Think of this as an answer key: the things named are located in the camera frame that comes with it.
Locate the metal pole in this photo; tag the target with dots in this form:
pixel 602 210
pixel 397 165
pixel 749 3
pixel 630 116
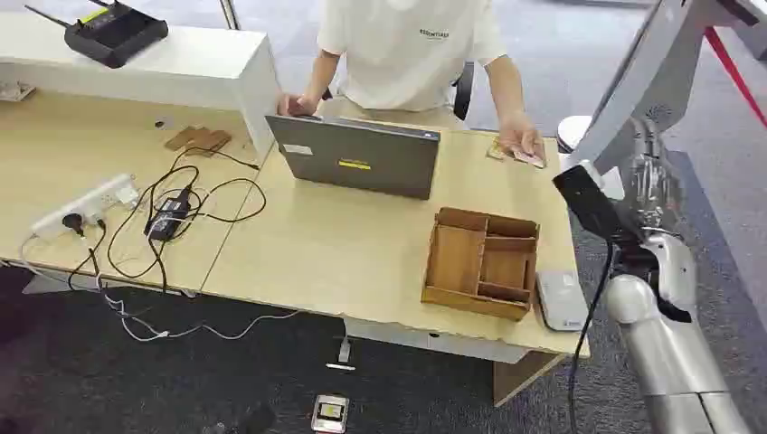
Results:
pixel 229 13

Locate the brown wooden coaster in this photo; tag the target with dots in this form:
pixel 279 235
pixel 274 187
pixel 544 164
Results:
pixel 210 142
pixel 184 136

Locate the tan card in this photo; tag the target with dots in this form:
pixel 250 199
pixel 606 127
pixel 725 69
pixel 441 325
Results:
pixel 496 151

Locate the white power strip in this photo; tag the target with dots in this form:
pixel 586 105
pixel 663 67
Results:
pixel 90 203

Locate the person's left hand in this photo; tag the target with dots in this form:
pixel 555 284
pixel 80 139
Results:
pixel 520 139

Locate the black power adapter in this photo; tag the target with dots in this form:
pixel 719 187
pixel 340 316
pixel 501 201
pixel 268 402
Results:
pixel 168 215

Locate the person's right hand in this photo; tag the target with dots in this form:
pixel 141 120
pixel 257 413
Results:
pixel 293 105

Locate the wooden desk leg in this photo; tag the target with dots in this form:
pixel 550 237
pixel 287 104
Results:
pixel 521 377

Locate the black camera box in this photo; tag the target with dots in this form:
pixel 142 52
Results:
pixel 587 200

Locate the robot right arm silver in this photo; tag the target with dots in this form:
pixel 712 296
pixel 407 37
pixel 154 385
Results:
pixel 677 371

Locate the small device on floor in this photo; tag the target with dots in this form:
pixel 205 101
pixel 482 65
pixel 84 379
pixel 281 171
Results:
pixel 330 413

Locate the white desk shelf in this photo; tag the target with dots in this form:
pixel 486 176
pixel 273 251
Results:
pixel 150 66

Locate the grey laptop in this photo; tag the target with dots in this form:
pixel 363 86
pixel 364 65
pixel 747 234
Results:
pixel 359 159

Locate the black router with antenna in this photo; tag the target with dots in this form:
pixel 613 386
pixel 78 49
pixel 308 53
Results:
pixel 117 33

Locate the flat grey device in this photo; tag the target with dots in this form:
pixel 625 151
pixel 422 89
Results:
pixel 562 299

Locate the robot right hand grey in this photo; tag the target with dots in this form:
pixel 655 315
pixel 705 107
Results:
pixel 668 275

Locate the white round stool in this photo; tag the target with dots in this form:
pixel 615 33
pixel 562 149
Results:
pixel 570 133

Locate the black plug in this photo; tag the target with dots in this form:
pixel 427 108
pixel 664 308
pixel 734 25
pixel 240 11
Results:
pixel 73 223

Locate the white plug adapter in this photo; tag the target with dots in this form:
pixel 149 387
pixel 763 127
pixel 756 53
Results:
pixel 127 194

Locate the printed card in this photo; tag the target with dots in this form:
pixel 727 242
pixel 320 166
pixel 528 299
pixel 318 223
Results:
pixel 532 160

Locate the wooden card box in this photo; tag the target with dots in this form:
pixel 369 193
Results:
pixel 479 263

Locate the black office chair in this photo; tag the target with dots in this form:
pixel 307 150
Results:
pixel 464 90

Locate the white desk frame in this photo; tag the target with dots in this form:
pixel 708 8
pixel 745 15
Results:
pixel 431 341

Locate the large grey panel device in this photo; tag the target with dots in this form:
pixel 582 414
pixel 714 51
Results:
pixel 653 66

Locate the person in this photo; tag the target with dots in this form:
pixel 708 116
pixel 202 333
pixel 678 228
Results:
pixel 407 54

